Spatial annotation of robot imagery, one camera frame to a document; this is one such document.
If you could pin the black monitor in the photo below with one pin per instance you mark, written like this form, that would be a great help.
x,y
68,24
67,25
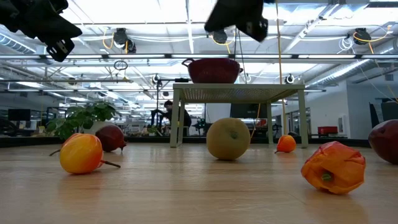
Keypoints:
x,y
390,112
18,114
245,110

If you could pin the purple colander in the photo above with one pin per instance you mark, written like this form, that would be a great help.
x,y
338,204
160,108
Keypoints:
x,y
213,71

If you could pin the red orange pepper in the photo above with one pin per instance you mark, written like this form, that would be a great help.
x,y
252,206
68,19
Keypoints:
x,y
334,168

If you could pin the red box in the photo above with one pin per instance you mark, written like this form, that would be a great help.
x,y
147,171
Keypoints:
x,y
327,130

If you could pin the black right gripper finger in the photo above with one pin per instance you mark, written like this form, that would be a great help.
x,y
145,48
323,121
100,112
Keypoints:
x,y
225,17

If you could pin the dark red plum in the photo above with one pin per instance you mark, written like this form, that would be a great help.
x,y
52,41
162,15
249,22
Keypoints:
x,y
110,137
385,141

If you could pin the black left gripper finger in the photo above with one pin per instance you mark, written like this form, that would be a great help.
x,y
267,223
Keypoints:
x,y
66,29

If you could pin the person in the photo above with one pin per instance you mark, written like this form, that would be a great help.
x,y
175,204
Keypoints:
x,y
167,105

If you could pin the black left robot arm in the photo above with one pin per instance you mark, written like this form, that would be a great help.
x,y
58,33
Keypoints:
x,y
7,12

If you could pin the mint green mesh shelf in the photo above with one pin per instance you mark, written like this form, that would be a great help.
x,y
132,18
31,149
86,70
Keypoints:
x,y
236,93

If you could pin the green artificial potted plant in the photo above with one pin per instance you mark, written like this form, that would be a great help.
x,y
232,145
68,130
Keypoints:
x,y
81,116

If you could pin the brown kiwi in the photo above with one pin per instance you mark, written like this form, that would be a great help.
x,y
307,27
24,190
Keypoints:
x,y
228,138

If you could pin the small orange fruit with stem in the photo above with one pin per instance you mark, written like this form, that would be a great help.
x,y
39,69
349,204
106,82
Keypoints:
x,y
286,143
69,137
81,154

